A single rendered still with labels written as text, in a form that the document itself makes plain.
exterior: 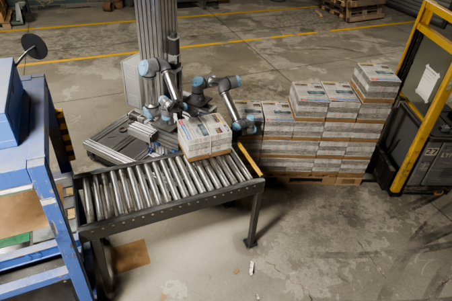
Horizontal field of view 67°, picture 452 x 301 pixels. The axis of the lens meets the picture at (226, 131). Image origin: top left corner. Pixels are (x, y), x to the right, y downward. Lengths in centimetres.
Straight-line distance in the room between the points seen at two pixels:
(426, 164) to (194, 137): 239
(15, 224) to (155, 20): 178
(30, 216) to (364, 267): 265
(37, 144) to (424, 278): 312
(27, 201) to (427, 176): 363
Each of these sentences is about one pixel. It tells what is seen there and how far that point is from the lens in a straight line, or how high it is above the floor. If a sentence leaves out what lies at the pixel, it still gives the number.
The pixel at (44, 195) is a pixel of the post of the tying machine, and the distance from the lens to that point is 188.
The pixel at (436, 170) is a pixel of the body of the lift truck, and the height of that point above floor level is 38.
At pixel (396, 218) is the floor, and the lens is 390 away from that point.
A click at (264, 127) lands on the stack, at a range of 327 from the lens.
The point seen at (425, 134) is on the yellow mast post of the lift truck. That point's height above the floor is 87.
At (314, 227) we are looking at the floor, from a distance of 349.
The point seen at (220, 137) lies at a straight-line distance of 268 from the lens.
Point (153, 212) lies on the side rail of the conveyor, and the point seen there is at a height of 79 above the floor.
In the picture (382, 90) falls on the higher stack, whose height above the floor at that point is 119.
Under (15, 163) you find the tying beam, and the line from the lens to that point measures 181.
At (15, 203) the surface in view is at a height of 80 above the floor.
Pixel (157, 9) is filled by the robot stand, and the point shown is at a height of 178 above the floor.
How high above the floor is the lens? 263
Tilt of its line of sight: 36 degrees down
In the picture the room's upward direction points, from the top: 4 degrees clockwise
